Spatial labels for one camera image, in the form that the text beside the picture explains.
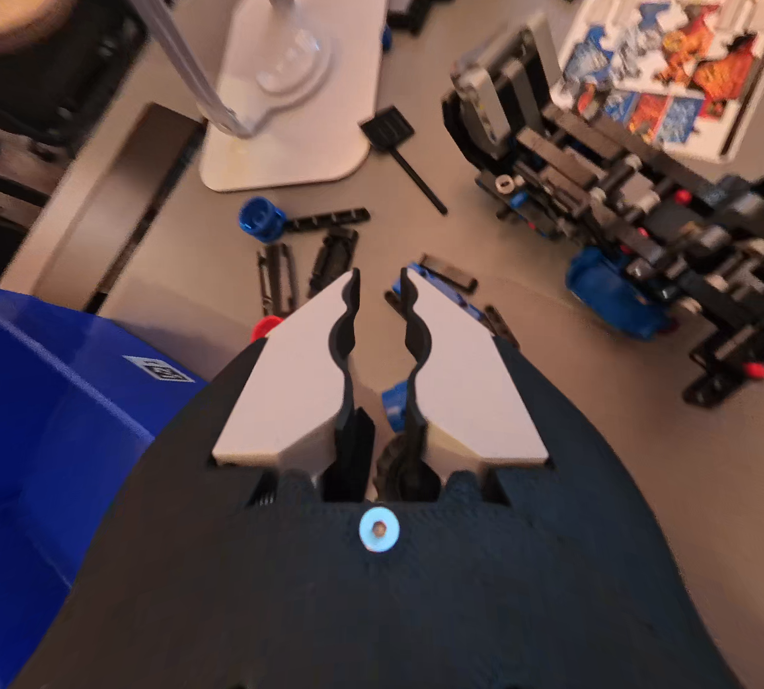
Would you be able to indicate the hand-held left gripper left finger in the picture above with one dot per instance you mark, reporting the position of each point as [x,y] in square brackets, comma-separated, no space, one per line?
[286,390]

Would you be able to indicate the blue plastic bin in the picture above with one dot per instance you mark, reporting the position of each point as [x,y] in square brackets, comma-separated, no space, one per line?
[59,462]

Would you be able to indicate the black plate with rod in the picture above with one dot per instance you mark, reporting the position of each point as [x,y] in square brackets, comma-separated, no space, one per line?
[387,129]

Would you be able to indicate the colourful sticker sheet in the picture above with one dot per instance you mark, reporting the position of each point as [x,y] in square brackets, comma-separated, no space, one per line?
[656,74]

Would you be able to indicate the grey desk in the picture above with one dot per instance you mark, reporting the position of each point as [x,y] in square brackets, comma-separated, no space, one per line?
[597,450]

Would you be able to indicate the black beam with holes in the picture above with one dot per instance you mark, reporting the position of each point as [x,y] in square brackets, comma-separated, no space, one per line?
[328,218]

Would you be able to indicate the blue fender panel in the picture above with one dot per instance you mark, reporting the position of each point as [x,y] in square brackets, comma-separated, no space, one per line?
[615,295]

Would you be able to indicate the white book stand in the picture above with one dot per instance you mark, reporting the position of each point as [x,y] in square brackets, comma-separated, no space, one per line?
[340,86]

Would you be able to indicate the red wheel hub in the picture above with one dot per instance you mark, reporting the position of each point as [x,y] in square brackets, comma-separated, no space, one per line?
[267,328]

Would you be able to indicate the small blue pin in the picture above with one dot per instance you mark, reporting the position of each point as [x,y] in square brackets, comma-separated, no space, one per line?
[387,38]

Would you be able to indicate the black angled beam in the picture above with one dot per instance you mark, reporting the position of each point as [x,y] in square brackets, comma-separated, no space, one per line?
[424,5]

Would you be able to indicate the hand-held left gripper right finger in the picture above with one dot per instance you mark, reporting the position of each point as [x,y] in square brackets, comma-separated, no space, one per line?
[477,402]

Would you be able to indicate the blue wheel hub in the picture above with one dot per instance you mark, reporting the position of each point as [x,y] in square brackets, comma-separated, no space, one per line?
[261,218]

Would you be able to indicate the toy truck chassis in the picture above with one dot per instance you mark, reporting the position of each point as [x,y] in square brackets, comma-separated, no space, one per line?
[597,175]

